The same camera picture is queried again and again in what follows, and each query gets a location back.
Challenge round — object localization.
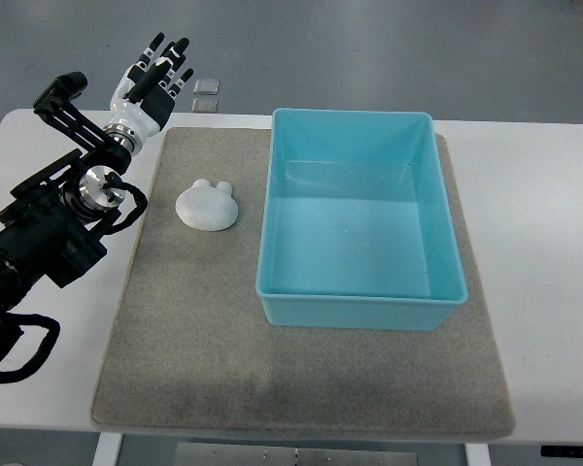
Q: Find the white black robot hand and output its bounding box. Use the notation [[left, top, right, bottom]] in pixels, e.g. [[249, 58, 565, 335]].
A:
[[104, 33, 193, 146]]

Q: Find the metal base plate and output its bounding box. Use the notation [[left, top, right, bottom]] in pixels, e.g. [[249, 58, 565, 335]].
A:
[[174, 443, 418, 466]]

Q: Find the grey felt mat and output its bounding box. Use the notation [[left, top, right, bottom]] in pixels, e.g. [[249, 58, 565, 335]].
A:
[[90, 128, 516, 443]]

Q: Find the white right table leg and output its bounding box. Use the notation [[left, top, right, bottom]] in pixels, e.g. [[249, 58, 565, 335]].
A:
[[464, 443, 492, 466]]

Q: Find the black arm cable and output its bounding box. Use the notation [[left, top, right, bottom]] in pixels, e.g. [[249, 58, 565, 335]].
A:
[[0, 313, 62, 386]]

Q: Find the black table control panel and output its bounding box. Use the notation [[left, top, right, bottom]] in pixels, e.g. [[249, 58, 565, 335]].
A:
[[540, 445, 583, 459]]

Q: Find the blue plastic box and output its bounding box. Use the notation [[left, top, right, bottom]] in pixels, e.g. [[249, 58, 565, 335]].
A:
[[256, 108, 468, 331]]

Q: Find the white left table leg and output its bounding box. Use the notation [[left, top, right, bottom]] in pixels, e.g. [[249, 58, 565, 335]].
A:
[[92, 432, 123, 466]]

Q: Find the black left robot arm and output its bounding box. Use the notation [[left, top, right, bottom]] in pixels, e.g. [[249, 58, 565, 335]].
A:
[[0, 72, 148, 384]]

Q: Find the white table leg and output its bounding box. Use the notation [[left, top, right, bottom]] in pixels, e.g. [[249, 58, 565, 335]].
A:
[[92, 432, 123, 466], [464, 443, 492, 466]]

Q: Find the lower floor socket plate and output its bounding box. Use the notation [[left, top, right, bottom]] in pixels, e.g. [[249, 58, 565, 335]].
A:
[[191, 97, 219, 114]]

